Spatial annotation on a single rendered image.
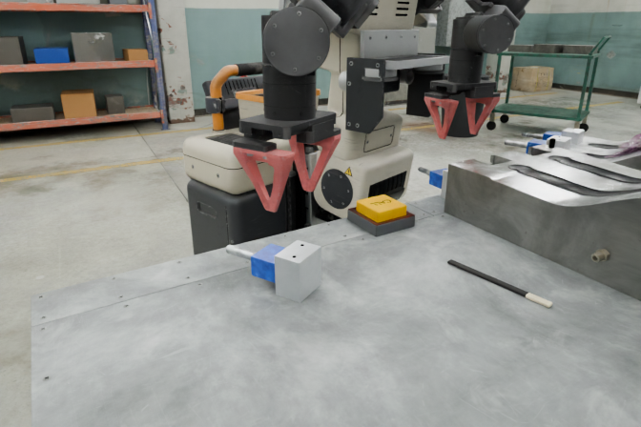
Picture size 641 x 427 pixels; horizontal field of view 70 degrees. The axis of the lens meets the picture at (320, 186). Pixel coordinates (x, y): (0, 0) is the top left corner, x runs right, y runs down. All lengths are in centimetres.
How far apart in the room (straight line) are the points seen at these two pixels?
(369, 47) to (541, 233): 55
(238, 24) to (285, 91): 571
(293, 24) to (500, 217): 48
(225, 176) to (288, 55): 82
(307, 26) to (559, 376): 39
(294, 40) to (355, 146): 71
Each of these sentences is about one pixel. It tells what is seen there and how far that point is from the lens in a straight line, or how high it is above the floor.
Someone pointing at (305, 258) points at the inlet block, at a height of 85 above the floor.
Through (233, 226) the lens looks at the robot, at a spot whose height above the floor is 61.
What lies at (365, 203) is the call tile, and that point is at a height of 84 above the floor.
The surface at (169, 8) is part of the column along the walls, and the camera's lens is 567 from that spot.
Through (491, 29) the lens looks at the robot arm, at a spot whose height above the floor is 111.
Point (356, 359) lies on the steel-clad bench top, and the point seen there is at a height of 80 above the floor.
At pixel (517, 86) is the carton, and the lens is 902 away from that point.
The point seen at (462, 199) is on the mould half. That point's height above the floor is 84.
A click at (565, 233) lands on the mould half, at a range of 70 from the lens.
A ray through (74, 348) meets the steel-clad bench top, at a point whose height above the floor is 80.
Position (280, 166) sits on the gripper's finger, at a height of 98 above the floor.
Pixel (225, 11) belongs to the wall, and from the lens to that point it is 613.
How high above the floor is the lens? 111
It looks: 20 degrees down
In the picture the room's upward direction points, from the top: straight up
